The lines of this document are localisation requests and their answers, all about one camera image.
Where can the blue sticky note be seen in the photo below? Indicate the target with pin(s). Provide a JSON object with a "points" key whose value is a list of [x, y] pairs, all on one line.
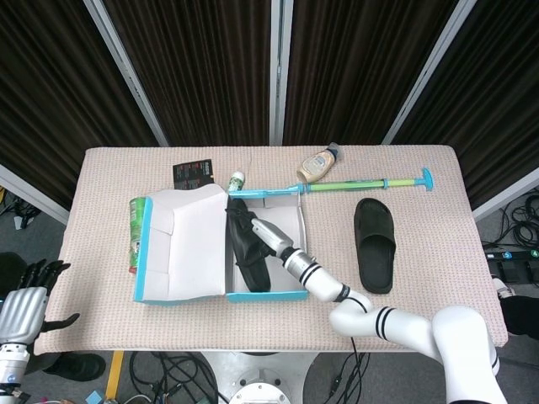
{"points": [[94, 397]]}

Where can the black slipper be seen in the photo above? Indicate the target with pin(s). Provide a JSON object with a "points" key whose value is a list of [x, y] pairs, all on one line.
{"points": [[375, 223], [254, 269]]}

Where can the yellow floor tape strip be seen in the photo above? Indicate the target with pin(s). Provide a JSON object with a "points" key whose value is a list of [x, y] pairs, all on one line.
{"points": [[114, 374]]}

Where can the black partition panel grey frame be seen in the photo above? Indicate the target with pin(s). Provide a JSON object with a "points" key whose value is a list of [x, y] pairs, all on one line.
{"points": [[198, 63], [505, 84], [42, 84], [358, 63]]}

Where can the beige woven table cloth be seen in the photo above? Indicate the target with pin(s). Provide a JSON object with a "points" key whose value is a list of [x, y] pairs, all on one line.
{"points": [[189, 328]]}

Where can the beige sauce bottle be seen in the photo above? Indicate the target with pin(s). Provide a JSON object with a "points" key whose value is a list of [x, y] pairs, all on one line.
{"points": [[316, 165]]}

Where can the small green white bottle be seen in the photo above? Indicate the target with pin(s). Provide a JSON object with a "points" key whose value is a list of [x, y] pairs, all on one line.
{"points": [[237, 182]]}

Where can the black shoe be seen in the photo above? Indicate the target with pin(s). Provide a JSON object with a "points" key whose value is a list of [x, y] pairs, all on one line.
{"points": [[80, 366]]}

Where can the white blue shoebox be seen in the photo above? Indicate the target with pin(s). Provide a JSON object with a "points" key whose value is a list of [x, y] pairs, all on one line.
{"points": [[189, 252]]}

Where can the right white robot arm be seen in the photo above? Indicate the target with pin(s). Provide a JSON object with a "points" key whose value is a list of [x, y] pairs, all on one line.
{"points": [[455, 332]]}

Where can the black printed card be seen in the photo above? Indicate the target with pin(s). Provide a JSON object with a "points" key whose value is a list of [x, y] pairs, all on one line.
{"points": [[193, 173]]}

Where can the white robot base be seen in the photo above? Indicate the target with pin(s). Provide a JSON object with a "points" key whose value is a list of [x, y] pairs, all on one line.
{"points": [[259, 379]]}

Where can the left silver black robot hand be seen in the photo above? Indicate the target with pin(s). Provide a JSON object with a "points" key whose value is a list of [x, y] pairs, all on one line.
{"points": [[21, 315]]}

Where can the black power strip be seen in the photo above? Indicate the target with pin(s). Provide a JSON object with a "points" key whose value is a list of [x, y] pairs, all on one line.
{"points": [[511, 254]]}

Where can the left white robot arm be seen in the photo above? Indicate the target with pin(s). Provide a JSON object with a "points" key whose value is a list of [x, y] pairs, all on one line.
{"points": [[12, 366]]}

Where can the green blue hand pump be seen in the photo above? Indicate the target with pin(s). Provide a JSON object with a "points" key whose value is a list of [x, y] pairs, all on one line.
{"points": [[349, 184]]}

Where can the green chip can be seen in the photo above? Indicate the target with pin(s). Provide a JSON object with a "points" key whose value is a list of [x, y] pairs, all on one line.
{"points": [[137, 227]]}

